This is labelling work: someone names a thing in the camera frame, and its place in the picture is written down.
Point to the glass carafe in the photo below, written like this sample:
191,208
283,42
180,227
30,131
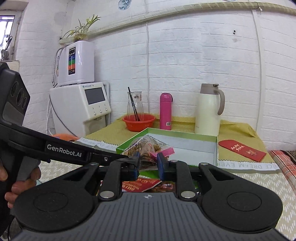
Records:
137,98

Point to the white water purifier unit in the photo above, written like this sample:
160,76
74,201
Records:
76,64

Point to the orange plastic basket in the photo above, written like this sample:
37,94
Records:
133,125

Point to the plaid red cloth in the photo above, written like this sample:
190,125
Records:
287,163

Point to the red snack packet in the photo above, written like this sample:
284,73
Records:
140,185

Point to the yellow-green tablecloth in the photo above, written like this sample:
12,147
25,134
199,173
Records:
116,133

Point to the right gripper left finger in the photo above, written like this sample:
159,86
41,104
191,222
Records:
133,166

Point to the white water dispenser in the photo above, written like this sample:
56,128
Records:
80,109

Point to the chevron patterned table mat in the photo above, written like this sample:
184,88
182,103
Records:
274,180

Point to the pink-edged snack packet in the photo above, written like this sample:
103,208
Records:
148,148

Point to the red envelope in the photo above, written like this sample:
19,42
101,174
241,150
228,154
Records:
243,150

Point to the pink thermos bottle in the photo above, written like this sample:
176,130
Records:
165,109

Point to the potted green plant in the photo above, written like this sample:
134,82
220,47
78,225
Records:
80,31

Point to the green cardboard box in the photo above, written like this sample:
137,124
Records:
190,148

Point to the white thermos jug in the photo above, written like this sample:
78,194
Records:
210,106

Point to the person's left hand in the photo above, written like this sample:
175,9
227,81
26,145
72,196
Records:
10,196

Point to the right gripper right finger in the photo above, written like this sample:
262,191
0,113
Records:
163,167

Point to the black straw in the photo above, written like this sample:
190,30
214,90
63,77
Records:
133,105

